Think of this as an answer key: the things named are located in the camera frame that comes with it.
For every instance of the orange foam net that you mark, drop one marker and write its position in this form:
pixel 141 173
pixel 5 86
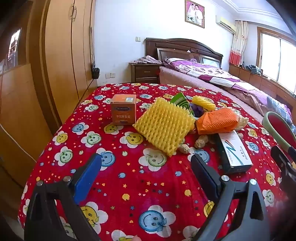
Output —
pixel 215 121

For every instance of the dark wooden headboard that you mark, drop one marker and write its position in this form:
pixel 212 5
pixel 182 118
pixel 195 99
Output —
pixel 180 46

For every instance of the orange cardboard box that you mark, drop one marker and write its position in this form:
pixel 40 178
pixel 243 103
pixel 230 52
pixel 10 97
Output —
pixel 123 110

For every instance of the wooden wardrobe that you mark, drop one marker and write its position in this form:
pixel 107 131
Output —
pixel 60 58

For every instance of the blue-green clothes pile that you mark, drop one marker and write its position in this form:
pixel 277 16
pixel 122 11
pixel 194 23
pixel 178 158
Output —
pixel 253 69

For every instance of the cream foam net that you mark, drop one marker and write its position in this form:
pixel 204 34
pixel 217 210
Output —
pixel 242 121

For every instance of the blue checkered cloth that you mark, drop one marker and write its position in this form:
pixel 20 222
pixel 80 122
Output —
pixel 278 110

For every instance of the green snack packet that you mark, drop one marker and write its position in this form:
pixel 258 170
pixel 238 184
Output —
pixel 181 100

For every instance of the wooden window cabinet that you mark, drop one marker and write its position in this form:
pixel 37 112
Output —
pixel 261 81

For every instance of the green basin with red inside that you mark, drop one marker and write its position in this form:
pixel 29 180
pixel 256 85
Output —
pixel 277 124

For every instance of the dark wooden nightstand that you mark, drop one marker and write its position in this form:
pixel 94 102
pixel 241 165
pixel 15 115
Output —
pixel 144 73

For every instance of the bed with purple bedding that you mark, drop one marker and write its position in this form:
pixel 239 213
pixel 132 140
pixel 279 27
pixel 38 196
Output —
pixel 185 80

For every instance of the walnut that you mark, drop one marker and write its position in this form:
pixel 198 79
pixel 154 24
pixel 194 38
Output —
pixel 184 149
pixel 201 141

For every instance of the red smiley flower blanket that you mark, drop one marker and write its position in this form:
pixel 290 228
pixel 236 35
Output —
pixel 138 185

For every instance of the white medicine box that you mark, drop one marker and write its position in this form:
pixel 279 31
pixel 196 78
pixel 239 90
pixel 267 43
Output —
pixel 233 150

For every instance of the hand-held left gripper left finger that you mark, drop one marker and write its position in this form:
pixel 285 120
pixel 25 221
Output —
pixel 89 176

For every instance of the purple floral pillow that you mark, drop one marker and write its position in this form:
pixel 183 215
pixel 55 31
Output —
pixel 179 61

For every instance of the white wall socket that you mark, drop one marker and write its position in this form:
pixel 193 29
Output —
pixel 110 75

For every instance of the white and red curtain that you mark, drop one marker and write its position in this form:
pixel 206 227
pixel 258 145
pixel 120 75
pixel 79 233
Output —
pixel 238 44

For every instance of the window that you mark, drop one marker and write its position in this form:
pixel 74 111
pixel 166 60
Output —
pixel 277 58

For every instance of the black hanging bag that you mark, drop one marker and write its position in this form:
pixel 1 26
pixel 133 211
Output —
pixel 95 72

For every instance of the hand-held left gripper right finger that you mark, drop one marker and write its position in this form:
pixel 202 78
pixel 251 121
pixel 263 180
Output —
pixel 205 176

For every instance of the purple and white quilt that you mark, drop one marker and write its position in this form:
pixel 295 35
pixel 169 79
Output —
pixel 222 77

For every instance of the purple cloth on nightstand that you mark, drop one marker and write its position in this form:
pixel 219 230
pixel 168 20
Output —
pixel 145 60

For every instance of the white air conditioner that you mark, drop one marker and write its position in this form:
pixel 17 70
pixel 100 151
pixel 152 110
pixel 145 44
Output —
pixel 225 24

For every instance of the small yellow foam net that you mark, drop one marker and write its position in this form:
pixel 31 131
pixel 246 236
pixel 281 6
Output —
pixel 203 103

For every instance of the framed wedding photo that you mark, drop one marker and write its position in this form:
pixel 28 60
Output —
pixel 195 12

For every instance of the large yellow foam net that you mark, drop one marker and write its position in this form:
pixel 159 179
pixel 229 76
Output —
pixel 161 124

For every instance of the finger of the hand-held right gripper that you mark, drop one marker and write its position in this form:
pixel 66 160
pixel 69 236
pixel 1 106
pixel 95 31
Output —
pixel 281 155
pixel 290 180

